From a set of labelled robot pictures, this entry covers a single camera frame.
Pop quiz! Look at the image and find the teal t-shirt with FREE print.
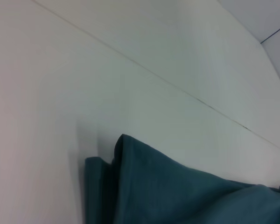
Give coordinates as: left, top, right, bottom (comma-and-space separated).
84, 133, 280, 224

